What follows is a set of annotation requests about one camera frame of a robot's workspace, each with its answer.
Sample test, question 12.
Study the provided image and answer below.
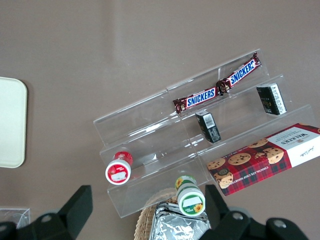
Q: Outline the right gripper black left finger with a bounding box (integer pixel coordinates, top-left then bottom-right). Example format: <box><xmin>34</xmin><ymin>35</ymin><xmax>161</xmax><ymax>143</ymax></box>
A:
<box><xmin>32</xmin><ymin>185</ymin><xmax>94</xmax><ymax>240</ymax></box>

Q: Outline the clear acrylic riser with cups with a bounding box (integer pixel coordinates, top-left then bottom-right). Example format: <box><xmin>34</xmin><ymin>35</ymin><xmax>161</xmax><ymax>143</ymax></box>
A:
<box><xmin>92</xmin><ymin>86</ymin><xmax>210</xmax><ymax>219</ymax></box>

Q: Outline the Snickers chocolate bar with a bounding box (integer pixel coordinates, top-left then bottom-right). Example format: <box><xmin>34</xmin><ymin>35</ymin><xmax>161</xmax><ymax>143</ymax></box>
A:
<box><xmin>172</xmin><ymin>87</ymin><xmax>219</xmax><ymax>114</ymax></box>
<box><xmin>215</xmin><ymin>52</ymin><xmax>262</xmax><ymax>95</ymax></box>

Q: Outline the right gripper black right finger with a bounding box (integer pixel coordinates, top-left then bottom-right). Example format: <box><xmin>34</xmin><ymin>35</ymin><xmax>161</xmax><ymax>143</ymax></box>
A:
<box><xmin>199</xmin><ymin>184</ymin><xmax>266</xmax><ymax>240</ymax></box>

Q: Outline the oval light wicker basket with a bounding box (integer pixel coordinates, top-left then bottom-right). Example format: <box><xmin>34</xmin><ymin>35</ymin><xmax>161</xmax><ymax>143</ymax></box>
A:
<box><xmin>133</xmin><ymin>188</ymin><xmax>180</xmax><ymax>240</ymax></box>

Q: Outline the clear acrylic bottle rack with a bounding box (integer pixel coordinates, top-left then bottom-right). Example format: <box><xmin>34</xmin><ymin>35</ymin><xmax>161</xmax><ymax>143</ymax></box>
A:
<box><xmin>0</xmin><ymin>207</ymin><xmax>32</xmax><ymax>230</ymax></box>

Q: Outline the cream rectangular plastic tray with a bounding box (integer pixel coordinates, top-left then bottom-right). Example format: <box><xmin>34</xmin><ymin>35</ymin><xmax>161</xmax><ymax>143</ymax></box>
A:
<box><xmin>0</xmin><ymin>76</ymin><xmax>28</xmax><ymax>169</ymax></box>

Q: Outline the clear acrylic riser with snacks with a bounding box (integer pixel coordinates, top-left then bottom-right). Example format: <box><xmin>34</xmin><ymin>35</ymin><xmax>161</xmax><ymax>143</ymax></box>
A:
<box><xmin>166</xmin><ymin>48</ymin><xmax>316</xmax><ymax>186</ymax></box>

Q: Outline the small black carton box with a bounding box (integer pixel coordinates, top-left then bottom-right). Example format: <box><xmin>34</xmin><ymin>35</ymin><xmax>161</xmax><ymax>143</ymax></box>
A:
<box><xmin>194</xmin><ymin>111</ymin><xmax>223</xmax><ymax>144</ymax></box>
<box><xmin>256</xmin><ymin>82</ymin><xmax>288</xmax><ymax>116</ymax></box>

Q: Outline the silver foil container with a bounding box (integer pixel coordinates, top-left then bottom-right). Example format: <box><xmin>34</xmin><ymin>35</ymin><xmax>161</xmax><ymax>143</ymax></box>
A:
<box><xmin>149</xmin><ymin>201</ymin><xmax>212</xmax><ymax>240</ymax></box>

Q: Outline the red tartan Walkers cookie box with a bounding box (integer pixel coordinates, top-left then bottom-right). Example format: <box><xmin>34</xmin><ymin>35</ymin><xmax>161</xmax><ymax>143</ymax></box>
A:
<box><xmin>206</xmin><ymin>122</ymin><xmax>320</xmax><ymax>197</ymax></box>

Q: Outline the green lidded sunflower cup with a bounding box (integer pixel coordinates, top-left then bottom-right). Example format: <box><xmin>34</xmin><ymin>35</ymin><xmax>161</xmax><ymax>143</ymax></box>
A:
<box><xmin>174</xmin><ymin>175</ymin><xmax>206</xmax><ymax>217</ymax></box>

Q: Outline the red lidded yogurt cup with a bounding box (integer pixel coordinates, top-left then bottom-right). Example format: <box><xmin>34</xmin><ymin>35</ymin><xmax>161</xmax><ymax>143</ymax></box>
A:
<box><xmin>104</xmin><ymin>150</ymin><xmax>134</xmax><ymax>186</ymax></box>

